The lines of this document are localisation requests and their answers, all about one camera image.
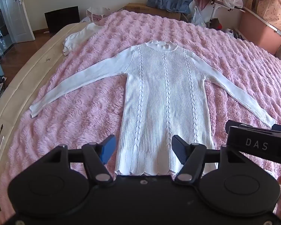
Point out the pink fluffy blanket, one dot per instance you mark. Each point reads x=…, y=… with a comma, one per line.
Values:
x=84, y=112

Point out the white tote bag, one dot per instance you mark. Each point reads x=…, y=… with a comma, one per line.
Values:
x=97, y=14

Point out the black flat panel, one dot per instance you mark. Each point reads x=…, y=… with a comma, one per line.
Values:
x=62, y=18

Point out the brown cardboard box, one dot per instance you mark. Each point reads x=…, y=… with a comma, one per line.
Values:
x=140, y=8

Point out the pink storage box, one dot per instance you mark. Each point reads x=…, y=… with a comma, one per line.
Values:
x=255, y=32

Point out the white metal rack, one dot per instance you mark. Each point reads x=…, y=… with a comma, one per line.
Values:
x=269, y=25

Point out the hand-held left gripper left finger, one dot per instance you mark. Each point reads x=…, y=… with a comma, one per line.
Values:
x=109, y=150

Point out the white door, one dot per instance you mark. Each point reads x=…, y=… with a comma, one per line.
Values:
x=16, y=16

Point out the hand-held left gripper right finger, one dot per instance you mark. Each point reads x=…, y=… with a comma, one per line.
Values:
x=180, y=150

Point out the beige bed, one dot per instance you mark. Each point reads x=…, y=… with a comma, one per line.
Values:
x=21, y=75

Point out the white knit sweater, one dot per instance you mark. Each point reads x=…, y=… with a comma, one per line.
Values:
x=164, y=98

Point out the crumpled white garment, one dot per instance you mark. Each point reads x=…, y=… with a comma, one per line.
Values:
x=77, y=38

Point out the small white plastic bag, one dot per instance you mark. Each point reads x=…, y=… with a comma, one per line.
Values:
x=197, y=16

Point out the floral fabric bag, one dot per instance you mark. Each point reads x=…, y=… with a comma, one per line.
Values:
x=271, y=9

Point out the dark cloth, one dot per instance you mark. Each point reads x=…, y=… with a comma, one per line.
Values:
x=216, y=24

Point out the black appliance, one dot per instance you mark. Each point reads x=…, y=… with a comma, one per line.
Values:
x=2, y=21

